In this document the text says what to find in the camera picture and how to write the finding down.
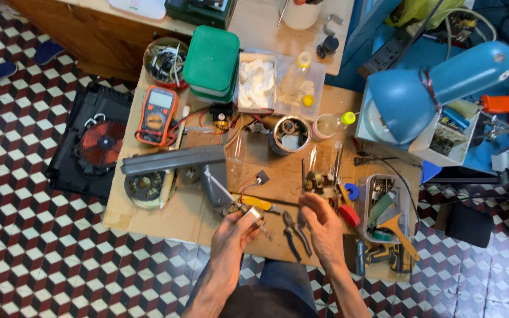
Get person's right hand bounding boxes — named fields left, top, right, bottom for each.
left=298, top=192, right=348, bottom=267

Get person's left hand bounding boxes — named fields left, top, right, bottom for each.
left=210, top=209, right=264, bottom=267

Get small metal motor part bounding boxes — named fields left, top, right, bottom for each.
left=239, top=205, right=265, bottom=229

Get red tape roll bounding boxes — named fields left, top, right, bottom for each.
left=339, top=203, right=361, bottom=228

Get brown cardboard sheet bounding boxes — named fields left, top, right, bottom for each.
left=103, top=65, right=424, bottom=284

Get small brass motor assembly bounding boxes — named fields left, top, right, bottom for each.
left=300, top=170, right=342, bottom=200

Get clear plastic tool container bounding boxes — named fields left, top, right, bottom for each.
left=355, top=173, right=412, bottom=245

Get wooden stick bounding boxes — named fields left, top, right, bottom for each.
left=159, top=105, right=191, bottom=209

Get grey plastic appliance housing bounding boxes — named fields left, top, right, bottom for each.
left=120, top=145, right=234, bottom=209

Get round metal can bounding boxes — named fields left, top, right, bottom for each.
left=268, top=115, right=313, bottom=156

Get small bottle with lime cap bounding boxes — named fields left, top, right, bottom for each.
left=311, top=111, right=357, bottom=141

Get black and yellow small motor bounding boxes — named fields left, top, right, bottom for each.
left=209, top=102, right=234, bottom=132

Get orange digital multimeter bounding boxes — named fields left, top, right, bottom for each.
left=135, top=85, right=179, bottom=148

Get black cushioned stool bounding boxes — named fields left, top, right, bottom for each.
left=444, top=203, right=495, bottom=249

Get clear plastic tray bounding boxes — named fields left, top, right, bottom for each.
left=236, top=48, right=327, bottom=121

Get white open box of parts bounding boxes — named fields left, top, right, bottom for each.
left=408, top=99, right=481, bottom=168

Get white box of cotton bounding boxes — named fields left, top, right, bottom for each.
left=238, top=52, right=277, bottom=114

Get clear bottle with yellow cap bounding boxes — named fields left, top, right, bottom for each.
left=280, top=52, right=313, bottom=96

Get blue desk lamp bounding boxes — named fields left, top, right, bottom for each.
left=363, top=41, right=509, bottom=146

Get black induction cooker copper coil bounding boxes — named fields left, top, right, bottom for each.
left=45, top=82, right=134, bottom=205

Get stack of green plastic boxes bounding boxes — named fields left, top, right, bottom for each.
left=182, top=25, right=241, bottom=105

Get black power strip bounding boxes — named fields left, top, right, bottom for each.
left=358, top=33, right=415, bottom=80

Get white plastic cup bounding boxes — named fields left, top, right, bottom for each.
left=280, top=0, right=323, bottom=31

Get dark green device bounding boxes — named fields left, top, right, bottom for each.
left=164, top=0, right=238, bottom=31

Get wooden table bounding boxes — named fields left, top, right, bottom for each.
left=2, top=0, right=355, bottom=85

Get yellow plastic bag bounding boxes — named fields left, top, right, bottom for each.
left=384, top=0, right=466, bottom=30

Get white plastic device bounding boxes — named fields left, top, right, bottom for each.
left=107, top=0, right=167, bottom=21

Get black-handled pliers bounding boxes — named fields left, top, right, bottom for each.
left=282, top=210, right=314, bottom=263

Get yellow-handled screwdriver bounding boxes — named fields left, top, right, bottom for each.
left=240, top=194, right=282, bottom=213

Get yellow and black cordless drill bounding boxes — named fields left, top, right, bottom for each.
left=343, top=234, right=415, bottom=275

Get black component with red wires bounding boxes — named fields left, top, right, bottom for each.
left=239, top=170, right=271, bottom=198

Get black cable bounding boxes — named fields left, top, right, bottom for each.
left=353, top=150, right=422, bottom=222

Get black knob with metal bracket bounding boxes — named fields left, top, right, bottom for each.
left=315, top=14, right=345, bottom=61

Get round tin of wires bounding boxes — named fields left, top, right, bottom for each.
left=143, top=37, right=190, bottom=91

